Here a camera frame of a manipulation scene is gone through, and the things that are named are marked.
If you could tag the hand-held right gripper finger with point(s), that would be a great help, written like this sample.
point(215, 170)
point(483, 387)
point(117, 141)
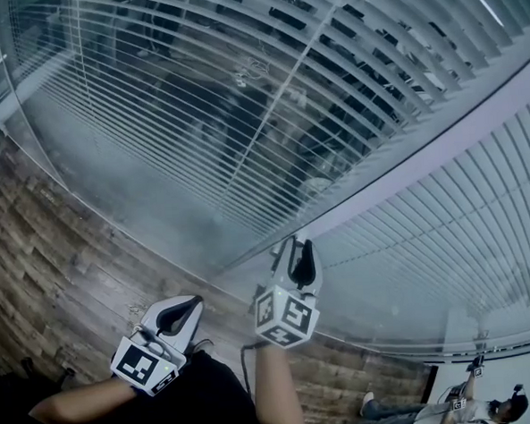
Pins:
point(317, 270)
point(282, 261)

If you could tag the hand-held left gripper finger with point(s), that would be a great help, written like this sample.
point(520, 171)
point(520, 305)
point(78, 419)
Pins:
point(189, 328)
point(172, 304)

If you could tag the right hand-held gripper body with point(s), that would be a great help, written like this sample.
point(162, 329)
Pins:
point(285, 315)

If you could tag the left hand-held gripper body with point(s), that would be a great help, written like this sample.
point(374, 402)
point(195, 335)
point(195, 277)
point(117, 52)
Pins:
point(142, 366)

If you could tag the white window blinds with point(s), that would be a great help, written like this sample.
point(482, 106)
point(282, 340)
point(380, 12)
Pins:
point(449, 222)
point(152, 124)

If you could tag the person's right forearm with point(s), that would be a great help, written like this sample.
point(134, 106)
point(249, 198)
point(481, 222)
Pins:
point(276, 394)

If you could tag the person's left forearm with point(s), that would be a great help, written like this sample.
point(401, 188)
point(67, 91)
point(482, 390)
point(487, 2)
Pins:
point(80, 404)

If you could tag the white window mullion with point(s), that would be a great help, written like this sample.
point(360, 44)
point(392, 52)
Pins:
point(423, 159)

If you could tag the person's black clothing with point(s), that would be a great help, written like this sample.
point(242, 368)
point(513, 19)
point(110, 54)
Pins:
point(170, 418)

